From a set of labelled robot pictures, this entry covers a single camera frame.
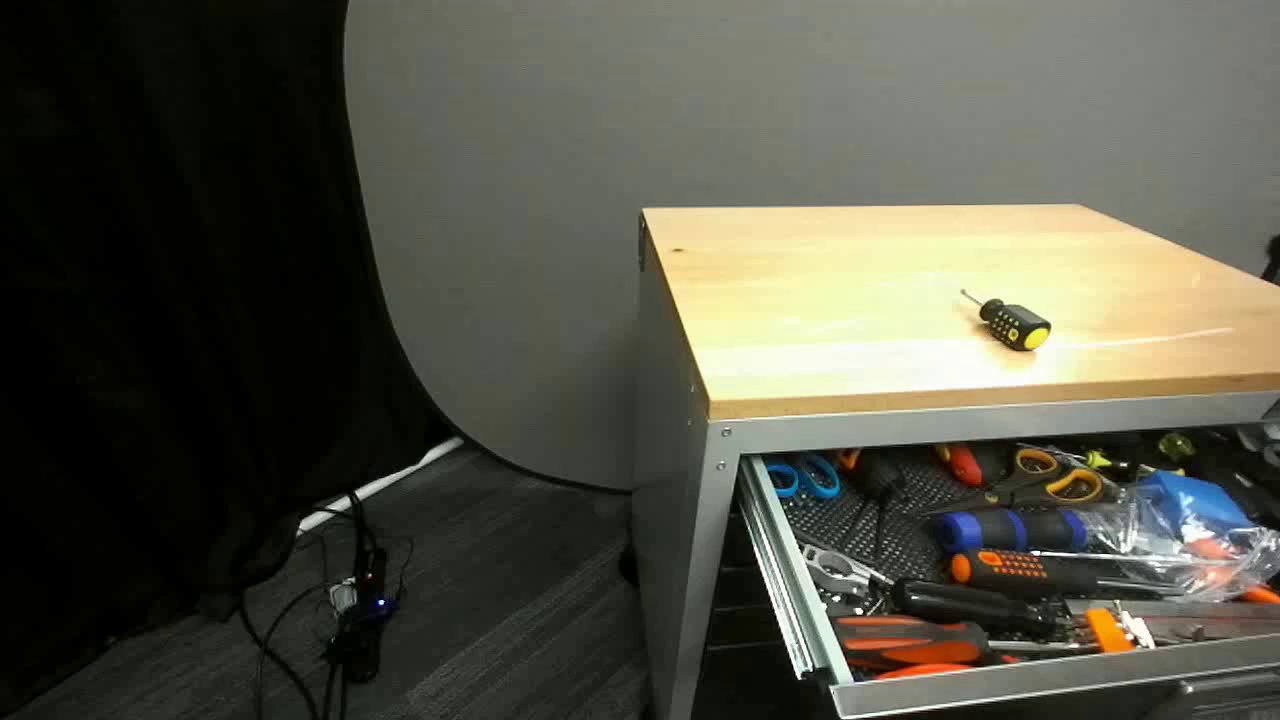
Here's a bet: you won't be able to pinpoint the orange black thick screwdriver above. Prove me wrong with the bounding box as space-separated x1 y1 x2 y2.
833 610 1099 670

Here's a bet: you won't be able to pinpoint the black orange small screwdriver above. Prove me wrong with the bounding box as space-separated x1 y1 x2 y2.
833 447 913 507

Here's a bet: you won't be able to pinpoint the blue box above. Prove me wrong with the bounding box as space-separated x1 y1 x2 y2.
1134 466 1258 539

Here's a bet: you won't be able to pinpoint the clear plastic bag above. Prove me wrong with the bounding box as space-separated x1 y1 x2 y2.
1079 474 1280 606

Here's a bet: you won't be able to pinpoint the blue handled scissors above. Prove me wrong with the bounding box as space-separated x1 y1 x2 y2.
759 450 846 507

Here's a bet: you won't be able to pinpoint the blue black handled screwdriver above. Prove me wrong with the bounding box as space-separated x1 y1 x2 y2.
929 505 1099 560

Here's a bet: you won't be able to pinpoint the orange utility knife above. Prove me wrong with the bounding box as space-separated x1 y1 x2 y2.
1077 602 1138 659

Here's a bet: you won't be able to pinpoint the black yellow stubby screwdriver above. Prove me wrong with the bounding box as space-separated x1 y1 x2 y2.
956 285 1056 355

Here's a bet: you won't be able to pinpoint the grey metal tool drawer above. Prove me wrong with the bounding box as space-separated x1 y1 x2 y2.
737 424 1280 720

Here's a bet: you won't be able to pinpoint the black curtain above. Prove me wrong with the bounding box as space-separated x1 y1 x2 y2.
0 0 464 713

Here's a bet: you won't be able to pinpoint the grey tool cabinet wooden top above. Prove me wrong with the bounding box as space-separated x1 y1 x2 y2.
632 200 1280 720

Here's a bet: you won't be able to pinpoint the orange black long screwdriver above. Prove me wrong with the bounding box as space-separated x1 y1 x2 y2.
944 544 1180 600

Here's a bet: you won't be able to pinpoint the black adapter with blue light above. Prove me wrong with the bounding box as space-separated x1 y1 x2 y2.
323 521 403 683

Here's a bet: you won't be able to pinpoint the yellow green handled tool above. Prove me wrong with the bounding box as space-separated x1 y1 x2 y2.
1152 428 1204 466

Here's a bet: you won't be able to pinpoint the red handled screwdriver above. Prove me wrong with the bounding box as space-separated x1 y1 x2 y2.
936 438 991 491

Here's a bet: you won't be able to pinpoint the black floor cable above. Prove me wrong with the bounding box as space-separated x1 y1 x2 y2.
236 497 352 720

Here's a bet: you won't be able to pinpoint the silver metal wrench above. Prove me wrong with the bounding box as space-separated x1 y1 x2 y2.
800 539 900 600

